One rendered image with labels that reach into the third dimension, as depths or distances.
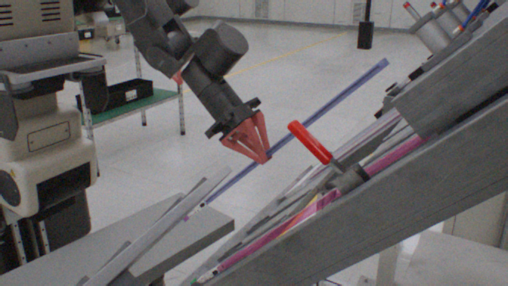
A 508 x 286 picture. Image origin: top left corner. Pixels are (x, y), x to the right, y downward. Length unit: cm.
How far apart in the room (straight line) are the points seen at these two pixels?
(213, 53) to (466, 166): 41
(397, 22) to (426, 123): 905
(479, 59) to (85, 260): 98
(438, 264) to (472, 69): 76
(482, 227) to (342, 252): 164
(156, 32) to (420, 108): 43
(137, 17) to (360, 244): 47
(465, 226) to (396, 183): 168
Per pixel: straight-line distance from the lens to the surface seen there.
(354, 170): 46
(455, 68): 42
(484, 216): 206
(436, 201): 41
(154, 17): 70
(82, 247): 121
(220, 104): 70
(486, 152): 39
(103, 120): 291
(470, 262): 116
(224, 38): 67
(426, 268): 110
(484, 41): 41
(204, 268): 86
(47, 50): 120
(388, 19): 950
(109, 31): 746
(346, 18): 975
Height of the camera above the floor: 126
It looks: 22 degrees down
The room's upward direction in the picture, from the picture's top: straight up
